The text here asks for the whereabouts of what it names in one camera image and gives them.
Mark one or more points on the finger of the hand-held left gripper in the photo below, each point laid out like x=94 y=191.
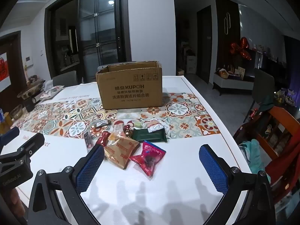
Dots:
x=9 y=134
x=30 y=145

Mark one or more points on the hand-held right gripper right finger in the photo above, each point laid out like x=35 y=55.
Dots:
x=213 y=168

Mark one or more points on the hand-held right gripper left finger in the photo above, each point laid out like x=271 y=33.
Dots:
x=90 y=168

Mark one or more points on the small red candy wrapper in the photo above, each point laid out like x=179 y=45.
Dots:
x=103 y=138

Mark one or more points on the tan snack packet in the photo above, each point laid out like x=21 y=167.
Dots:
x=120 y=150

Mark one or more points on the black and white small packet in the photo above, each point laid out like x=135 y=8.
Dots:
x=100 y=124

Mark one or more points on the pink white snack packet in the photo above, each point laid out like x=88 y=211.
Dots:
x=118 y=129

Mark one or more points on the red gold foil candy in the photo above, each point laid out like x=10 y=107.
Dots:
x=128 y=131

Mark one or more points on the red candy packet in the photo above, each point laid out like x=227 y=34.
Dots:
x=147 y=159

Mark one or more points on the clear white packet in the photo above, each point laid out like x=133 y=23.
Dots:
x=161 y=129

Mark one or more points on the pale green candy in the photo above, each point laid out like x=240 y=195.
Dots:
x=138 y=124

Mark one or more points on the dark green snack packet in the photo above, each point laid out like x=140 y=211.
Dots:
x=148 y=136

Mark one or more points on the white red-print packet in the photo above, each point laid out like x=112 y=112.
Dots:
x=152 y=122

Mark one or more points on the brown cardboard box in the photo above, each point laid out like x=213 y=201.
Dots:
x=129 y=91

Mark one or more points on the yellow container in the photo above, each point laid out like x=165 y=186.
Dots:
x=5 y=121

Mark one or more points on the glass bowl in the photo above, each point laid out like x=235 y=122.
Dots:
x=16 y=112

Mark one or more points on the black stove base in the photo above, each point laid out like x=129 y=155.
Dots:
x=30 y=105

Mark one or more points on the tile pattern tablecloth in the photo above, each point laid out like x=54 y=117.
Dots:
x=58 y=119

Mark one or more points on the teal cloth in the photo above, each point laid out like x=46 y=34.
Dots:
x=252 y=154

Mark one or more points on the metal hot pot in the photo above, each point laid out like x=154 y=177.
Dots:
x=30 y=90

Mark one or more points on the patterned tissue packet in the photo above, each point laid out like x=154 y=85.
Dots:
x=50 y=92

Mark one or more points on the small red packet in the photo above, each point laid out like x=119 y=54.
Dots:
x=254 y=114

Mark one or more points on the grey dining chair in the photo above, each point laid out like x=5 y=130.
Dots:
x=63 y=77

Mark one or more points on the wooden chair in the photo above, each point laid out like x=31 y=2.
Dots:
x=279 y=119

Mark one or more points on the white low cabinet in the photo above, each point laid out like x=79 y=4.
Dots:
x=232 y=83

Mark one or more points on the dark green chair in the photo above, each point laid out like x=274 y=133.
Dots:
x=263 y=84

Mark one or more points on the flower bouquet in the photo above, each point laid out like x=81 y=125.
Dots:
x=284 y=97

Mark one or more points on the hallway cardboard box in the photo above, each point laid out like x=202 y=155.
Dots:
x=191 y=63

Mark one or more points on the red heart balloons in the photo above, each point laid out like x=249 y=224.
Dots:
x=241 y=49

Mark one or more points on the glass sliding door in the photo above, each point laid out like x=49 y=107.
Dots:
x=98 y=32

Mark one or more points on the red wall poster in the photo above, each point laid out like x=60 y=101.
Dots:
x=3 y=71

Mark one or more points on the wall switch panel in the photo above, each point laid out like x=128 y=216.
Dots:
x=29 y=60

